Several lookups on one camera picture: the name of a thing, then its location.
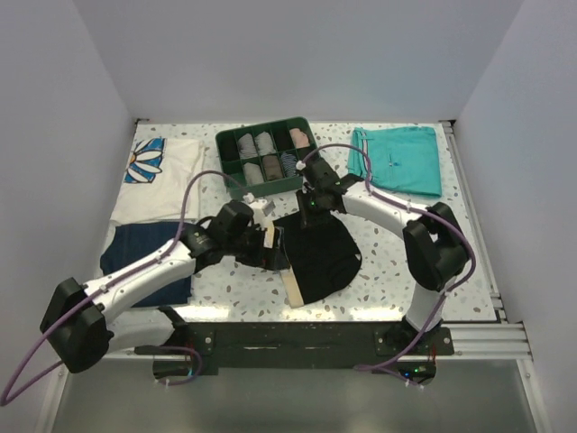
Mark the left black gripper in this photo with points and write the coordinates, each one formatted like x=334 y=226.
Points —
x=271 y=258

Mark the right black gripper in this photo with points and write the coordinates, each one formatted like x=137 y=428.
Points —
x=309 y=220

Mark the black underwear beige waistband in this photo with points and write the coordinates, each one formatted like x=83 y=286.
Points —
x=314 y=263

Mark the navy blue garment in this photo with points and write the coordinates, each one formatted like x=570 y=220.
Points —
x=129 y=243

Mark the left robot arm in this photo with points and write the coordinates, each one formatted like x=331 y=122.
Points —
x=85 y=322

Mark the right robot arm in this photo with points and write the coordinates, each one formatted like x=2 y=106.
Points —
x=435 y=246

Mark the pink rolled underwear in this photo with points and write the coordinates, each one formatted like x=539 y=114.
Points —
x=299 y=138

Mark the striped rolled sock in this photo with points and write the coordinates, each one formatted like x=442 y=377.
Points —
x=289 y=164

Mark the beige grey rolled sock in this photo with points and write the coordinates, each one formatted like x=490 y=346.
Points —
x=253 y=174

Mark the brown rolled sock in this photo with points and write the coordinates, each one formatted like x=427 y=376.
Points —
x=272 y=168

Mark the green divided organizer tray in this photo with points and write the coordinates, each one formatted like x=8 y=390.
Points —
x=232 y=165

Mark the light grey rolled sock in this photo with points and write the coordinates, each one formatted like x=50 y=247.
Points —
x=264 y=144

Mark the white daisy print shirt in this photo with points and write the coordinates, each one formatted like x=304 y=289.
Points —
x=156 y=178

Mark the teal folded shorts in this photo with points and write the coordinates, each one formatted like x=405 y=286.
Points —
x=403 y=159

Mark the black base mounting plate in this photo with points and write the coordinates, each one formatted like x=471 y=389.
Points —
x=276 y=345

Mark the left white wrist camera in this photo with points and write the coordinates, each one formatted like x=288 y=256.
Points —
x=261 y=207

